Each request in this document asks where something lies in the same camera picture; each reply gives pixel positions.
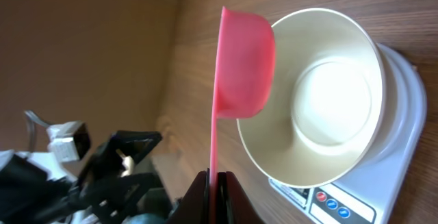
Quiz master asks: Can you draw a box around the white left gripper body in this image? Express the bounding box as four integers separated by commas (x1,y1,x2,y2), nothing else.
46,121,91,163

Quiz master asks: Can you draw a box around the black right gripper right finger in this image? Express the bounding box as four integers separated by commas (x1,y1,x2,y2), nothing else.
217,171,265,224

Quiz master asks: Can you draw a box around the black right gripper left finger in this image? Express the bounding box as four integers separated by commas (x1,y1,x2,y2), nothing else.
166,169,209,224

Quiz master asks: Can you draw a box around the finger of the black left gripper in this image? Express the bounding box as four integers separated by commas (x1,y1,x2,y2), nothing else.
68,173,157,223
77,130,162,186

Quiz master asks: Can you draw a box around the pink plastic measuring scoop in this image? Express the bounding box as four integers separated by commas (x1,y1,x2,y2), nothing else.
209,7,276,223

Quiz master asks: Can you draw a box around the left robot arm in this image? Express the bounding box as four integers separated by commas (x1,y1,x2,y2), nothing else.
1,130,162,223

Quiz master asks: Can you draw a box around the white bowl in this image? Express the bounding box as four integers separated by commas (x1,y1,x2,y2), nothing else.
237,8,387,188

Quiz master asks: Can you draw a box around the white digital kitchen scale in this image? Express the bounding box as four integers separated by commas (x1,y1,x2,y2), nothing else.
269,45,427,223

